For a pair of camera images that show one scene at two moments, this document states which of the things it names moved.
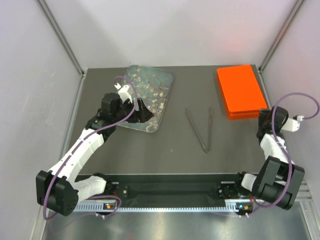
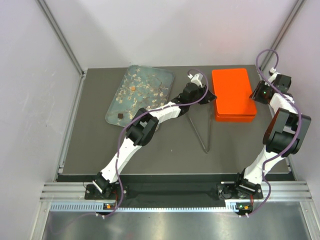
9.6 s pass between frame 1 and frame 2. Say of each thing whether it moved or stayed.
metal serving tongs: stayed
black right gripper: moved
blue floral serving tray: stayed
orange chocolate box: moved
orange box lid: moved
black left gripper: moved
